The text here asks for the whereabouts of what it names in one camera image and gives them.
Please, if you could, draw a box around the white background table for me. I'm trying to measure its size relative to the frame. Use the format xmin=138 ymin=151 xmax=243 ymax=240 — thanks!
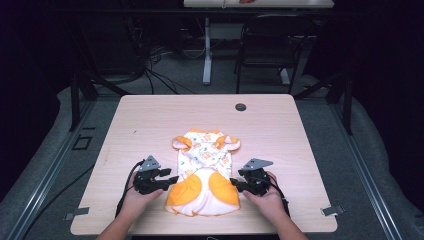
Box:
xmin=182 ymin=0 xmax=335 ymax=86

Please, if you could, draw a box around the black floor cable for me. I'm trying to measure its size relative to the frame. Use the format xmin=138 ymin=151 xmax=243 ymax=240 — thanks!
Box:
xmin=23 ymin=162 xmax=97 ymax=238

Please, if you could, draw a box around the bundle of floor cables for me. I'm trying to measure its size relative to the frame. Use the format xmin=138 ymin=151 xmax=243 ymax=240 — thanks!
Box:
xmin=124 ymin=16 xmax=206 ymax=96

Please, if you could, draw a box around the black chair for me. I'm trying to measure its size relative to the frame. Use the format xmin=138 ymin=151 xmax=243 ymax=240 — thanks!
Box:
xmin=232 ymin=13 xmax=315 ymax=95

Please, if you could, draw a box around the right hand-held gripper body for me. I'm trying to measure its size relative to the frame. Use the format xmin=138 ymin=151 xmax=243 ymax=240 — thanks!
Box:
xmin=237 ymin=157 xmax=274 ymax=197

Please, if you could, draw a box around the orange and white baby romper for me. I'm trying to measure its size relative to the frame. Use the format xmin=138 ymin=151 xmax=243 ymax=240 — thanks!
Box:
xmin=164 ymin=127 xmax=242 ymax=217

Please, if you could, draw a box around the grey metal table bracket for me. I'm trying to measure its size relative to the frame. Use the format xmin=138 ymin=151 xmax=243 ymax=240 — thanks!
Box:
xmin=320 ymin=205 xmax=346 ymax=217
xmin=64 ymin=206 xmax=91 ymax=221

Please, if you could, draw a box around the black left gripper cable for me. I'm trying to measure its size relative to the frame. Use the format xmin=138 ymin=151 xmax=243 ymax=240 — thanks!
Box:
xmin=114 ymin=159 xmax=146 ymax=218

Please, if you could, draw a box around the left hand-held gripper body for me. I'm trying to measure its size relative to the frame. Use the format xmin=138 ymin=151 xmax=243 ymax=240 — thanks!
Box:
xmin=133 ymin=155 xmax=165 ymax=196

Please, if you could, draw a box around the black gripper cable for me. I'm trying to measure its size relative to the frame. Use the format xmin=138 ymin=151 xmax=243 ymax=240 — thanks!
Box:
xmin=268 ymin=173 xmax=291 ymax=218
xmin=114 ymin=159 xmax=146 ymax=218

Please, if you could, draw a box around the person's right hand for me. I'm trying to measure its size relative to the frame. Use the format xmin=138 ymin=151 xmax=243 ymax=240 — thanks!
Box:
xmin=242 ymin=171 xmax=286 ymax=224

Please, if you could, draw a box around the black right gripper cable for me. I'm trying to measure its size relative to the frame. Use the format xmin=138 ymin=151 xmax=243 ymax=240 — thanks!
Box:
xmin=268 ymin=173 xmax=291 ymax=218

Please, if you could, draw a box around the aluminium floor rail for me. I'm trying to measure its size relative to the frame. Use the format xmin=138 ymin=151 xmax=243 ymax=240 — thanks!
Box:
xmin=5 ymin=99 xmax=98 ymax=240
xmin=328 ymin=102 xmax=405 ymax=240

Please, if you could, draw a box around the black metal frame stand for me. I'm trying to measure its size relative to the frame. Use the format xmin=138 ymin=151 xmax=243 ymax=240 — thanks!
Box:
xmin=67 ymin=19 xmax=132 ymax=133
xmin=293 ymin=66 xmax=355 ymax=136

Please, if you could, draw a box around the person's left hand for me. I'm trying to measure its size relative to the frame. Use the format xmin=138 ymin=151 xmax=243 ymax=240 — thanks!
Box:
xmin=120 ymin=172 xmax=165 ymax=218

